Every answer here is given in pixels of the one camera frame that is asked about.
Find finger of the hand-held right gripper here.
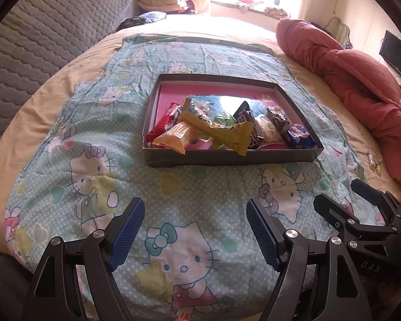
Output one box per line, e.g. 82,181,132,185
351,178,400,228
313,194,401,275

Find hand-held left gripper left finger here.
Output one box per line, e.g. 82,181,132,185
22,197,146,321

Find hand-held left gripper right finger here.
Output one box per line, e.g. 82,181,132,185
246,198,371,321

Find blue cookie packet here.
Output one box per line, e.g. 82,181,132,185
282,124,318,149

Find grey cardboard box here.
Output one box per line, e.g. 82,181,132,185
142,74,324,168

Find green bread packet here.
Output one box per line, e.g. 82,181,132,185
214,112,236,126

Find cartoon cat printed sheet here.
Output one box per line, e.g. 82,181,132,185
5,33,388,321

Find square pastry clear packet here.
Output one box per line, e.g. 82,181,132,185
256,115,284,144

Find long yellow snack packet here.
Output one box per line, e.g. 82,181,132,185
182,97,255,156

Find brown cake clear packet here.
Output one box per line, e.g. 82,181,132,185
265,106,291,131

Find dark chocolate packet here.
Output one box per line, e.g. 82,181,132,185
234,102,264,149

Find red snack packet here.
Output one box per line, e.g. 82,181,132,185
145,102,184,144

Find pink quilt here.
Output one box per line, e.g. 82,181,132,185
276,18,401,194

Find black television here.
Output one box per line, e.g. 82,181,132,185
379,30,401,86

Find pink book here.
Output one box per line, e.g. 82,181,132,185
159,85,278,108

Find beige bed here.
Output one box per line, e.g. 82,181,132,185
0,13,401,261

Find floral cloth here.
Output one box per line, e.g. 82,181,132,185
262,6,290,19

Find dark blue patterned pillow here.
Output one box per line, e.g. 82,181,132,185
120,12,168,30

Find grey quilted headboard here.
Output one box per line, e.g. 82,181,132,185
0,0,139,171

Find white metal frame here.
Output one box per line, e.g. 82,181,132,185
324,17,351,45

